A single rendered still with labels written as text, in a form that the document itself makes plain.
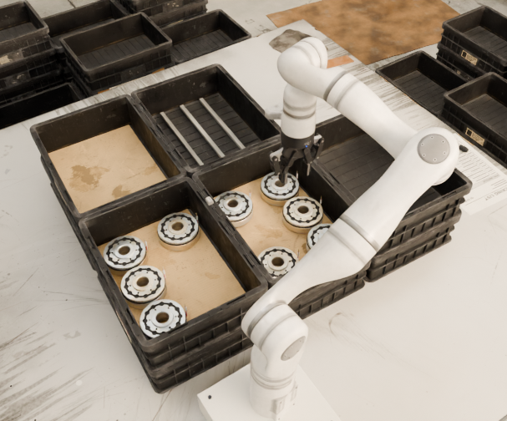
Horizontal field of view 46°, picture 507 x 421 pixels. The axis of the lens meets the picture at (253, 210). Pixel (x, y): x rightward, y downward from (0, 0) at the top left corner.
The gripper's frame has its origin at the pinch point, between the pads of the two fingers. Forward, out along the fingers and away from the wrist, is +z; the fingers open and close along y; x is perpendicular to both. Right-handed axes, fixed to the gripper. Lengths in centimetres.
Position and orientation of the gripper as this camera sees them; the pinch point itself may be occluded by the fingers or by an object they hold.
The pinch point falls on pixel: (294, 173)
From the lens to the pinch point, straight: 142.3
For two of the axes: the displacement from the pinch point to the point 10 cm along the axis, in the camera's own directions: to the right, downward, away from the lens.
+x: -4.9, -6.5, 5.8
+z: 0.0, 6.7, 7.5
